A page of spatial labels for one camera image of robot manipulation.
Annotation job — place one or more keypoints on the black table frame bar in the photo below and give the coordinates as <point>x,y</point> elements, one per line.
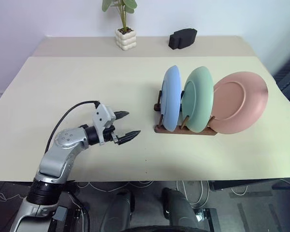
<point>244,184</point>

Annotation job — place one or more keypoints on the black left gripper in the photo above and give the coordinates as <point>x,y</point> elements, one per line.
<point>108,135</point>

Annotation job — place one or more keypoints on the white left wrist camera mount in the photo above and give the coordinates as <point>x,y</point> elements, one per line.
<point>101,116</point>

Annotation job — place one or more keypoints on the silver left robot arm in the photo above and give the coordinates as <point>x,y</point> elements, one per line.
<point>60,154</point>

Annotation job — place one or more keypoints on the dark rounded shape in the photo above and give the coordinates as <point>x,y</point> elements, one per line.
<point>119,210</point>
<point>178,207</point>

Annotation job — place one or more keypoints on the green plate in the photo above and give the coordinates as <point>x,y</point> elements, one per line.
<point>200,96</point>

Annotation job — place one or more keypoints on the pink red plate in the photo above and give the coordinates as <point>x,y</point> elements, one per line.
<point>236,104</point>

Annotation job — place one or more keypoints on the brown wooden dish rack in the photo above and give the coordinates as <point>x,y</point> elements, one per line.
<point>164,130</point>

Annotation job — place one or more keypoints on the green leafy plant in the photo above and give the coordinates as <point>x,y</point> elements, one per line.
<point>130,4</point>

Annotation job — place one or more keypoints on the white bubbly plant pot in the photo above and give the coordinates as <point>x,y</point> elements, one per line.
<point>125,41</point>

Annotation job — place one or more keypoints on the blue plate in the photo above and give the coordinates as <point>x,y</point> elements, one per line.
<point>171,96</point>

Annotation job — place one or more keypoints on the black foam block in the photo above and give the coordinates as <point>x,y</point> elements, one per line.
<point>182,39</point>

